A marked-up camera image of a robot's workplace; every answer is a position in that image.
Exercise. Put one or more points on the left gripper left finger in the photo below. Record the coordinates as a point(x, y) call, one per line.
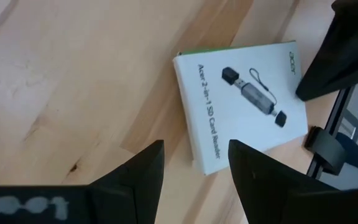
point(129, 193)

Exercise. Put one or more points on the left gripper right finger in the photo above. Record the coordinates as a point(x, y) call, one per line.
point(259, 186)

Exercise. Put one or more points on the white green Acer box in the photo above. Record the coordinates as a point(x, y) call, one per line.
point(244, 130)

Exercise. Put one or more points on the black frame bracket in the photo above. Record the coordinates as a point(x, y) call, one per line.
point(325, 149)

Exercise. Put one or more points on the black aluminium table frame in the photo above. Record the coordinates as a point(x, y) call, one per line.
point(353, 46)

